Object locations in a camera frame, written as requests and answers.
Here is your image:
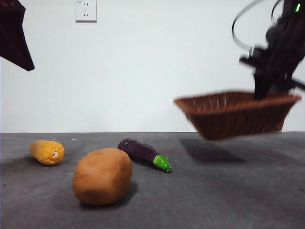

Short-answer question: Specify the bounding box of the white wall socket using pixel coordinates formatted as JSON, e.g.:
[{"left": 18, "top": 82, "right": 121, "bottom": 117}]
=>
[{"left": 75, "top": 0, "right": 98, "bottom": 23}]

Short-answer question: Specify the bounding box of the purple eggplant green stem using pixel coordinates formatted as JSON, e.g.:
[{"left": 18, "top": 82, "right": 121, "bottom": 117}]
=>
[{"left": 118, "top": 138, "right": 173, "bottom": 174}]

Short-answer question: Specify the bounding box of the yellow corn cob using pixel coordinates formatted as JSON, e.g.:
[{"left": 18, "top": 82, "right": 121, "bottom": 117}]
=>
[{"left": 29, "top": 140, "right": 65, "bottom": 167}]

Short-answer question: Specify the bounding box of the brown wicker basket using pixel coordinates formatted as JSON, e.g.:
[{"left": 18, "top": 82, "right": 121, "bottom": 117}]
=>
[{"left": 173, "top": 90, "right": 302, "bottom": 141}]

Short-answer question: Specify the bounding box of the brown potato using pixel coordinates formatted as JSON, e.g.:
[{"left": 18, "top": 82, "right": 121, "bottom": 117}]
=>
[{"left": 72, "top": 148, "right": 133, "bottom": 206}]

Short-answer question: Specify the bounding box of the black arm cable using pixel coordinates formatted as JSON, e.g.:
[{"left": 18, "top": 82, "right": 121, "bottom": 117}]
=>
[{"left": 232, "top": 0, "right": 264, "bottom": 51}]

